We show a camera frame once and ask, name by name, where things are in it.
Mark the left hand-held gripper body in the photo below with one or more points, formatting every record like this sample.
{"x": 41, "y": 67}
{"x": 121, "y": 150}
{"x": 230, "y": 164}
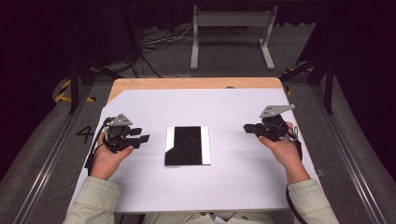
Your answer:
{"x": 120, "y": 137}

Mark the person's left hand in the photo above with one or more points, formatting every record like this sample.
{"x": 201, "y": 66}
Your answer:
{"x": 106, "y": 161}

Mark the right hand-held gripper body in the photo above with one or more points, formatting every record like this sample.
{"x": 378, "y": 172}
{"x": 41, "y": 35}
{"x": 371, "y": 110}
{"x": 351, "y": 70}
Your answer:
{"x": 274, "y": 127}

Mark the person's beige jacket torso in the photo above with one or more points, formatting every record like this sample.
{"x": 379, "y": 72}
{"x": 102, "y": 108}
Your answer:
{"x": 186, "y": 219}

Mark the white metal stand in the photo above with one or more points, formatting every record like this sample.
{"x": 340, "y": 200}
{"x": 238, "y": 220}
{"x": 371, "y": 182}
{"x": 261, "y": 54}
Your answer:
{"x": 233, "y": 18}

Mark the black metal stand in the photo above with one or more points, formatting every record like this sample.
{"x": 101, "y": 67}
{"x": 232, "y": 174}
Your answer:
{"x": 328, "y": 87}
{"x": 74, "y": 84}

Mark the aluminium floor rail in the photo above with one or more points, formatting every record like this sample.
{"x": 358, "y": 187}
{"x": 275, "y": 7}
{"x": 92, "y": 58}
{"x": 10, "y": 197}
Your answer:
{"x": 46, "y": 168}
{"x": 348, "y": 155}

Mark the person's right hand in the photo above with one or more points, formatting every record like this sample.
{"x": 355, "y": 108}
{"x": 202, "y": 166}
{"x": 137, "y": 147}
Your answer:
{"x": 288, "y": 155}

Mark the white paper sheet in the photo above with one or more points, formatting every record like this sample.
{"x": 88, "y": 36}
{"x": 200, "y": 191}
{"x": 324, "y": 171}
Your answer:
{"x": 199, "y": 109}

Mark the yellow black hazard tape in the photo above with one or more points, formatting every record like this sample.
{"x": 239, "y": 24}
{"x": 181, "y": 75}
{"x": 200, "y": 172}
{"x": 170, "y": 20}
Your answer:
{"x": 63, "y": 90}

